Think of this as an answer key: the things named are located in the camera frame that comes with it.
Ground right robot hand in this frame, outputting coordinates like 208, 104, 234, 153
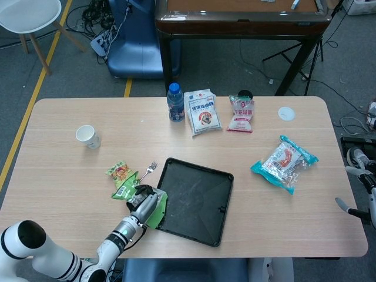
335, 166, 376, 229

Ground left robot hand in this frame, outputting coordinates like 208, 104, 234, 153
126, 184, 165, 227

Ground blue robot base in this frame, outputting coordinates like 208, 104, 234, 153
106, 0, 182, 80

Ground green snack chip bag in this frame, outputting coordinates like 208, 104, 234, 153
105, 160, 132, 185

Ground black tray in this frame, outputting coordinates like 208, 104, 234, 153
152, 157, 235, 247

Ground teal red snack bag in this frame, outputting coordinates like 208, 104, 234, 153
250, 135, 320, 196

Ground red white snack bag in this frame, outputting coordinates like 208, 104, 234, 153
226, 93, 255, 134

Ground metal fork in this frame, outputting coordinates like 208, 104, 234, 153
137, 160, 159, 183

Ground grey sneaker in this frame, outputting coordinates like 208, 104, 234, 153
346, 147, 371, 167

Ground black foot platform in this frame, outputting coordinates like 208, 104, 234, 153
340, 136, 376, 153

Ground blue robot torso base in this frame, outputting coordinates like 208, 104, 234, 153
122, 257, 249, 282

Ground blue capped water bottle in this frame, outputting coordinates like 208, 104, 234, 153
166, 82, 186, 123

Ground white robot torso cover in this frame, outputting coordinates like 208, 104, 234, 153
249, 257, 294, 282

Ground white round grommet cap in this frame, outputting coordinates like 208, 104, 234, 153
278, 106, 296, 121

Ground black tripod stand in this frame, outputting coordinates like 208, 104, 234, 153
262, 0, 344, 96

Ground white floor power strip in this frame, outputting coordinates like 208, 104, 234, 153
90, 25, 118, 58

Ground brown mahjong table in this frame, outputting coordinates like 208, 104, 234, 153
155, 0, 334, 97

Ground white chair wooden legs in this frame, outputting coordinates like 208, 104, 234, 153
0, 0, 88, 76

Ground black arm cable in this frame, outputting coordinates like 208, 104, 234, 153
123, 224, 148, 251

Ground black floor cable bundle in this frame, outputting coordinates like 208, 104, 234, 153
66, 0, 118, 39

